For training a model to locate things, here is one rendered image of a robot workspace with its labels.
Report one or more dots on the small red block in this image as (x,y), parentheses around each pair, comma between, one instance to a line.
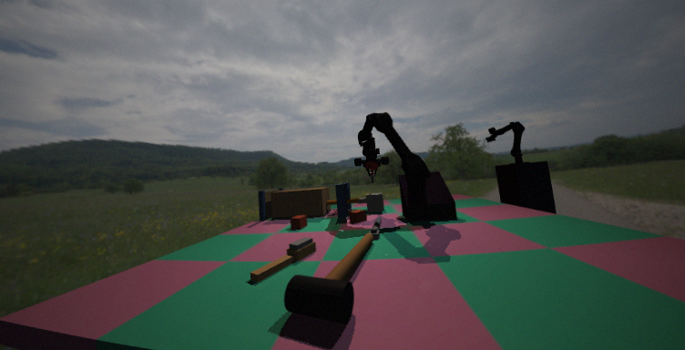
(298,222)
(358,216)

